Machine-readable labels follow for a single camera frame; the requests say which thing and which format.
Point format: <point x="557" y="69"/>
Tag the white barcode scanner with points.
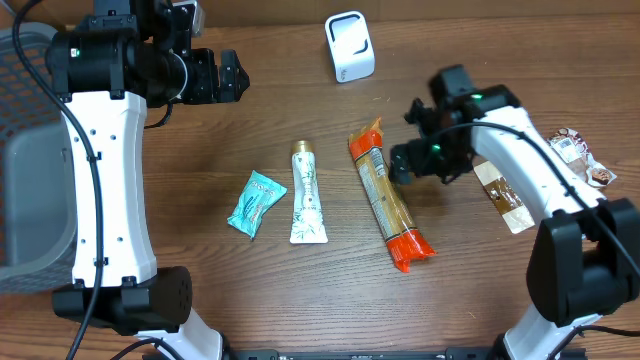
<point x="350" y="46"/>

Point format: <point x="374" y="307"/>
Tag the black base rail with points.
<point x="455" y="353"/>

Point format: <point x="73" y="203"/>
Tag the grey plastic shopping basket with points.
<point x="38" y="209"/>

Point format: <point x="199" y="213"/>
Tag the orange pasta package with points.
<point x="403" y="240"/>

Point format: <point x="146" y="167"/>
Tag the teal toilet tissue pack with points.
<point x="258" y="196"/>

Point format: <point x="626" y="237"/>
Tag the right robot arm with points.
<point x="584" y="263"/>

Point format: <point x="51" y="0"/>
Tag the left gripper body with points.
<point x="220" y="76"/>

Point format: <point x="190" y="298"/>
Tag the white green tube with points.
<point x="308" y="221"/>

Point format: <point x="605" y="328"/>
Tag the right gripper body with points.
<point x="407" y="157"/>

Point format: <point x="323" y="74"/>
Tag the white brown bread bag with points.
<point x="571" y="147"/>

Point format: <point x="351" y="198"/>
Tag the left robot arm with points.
<point x="122" y="60"/>

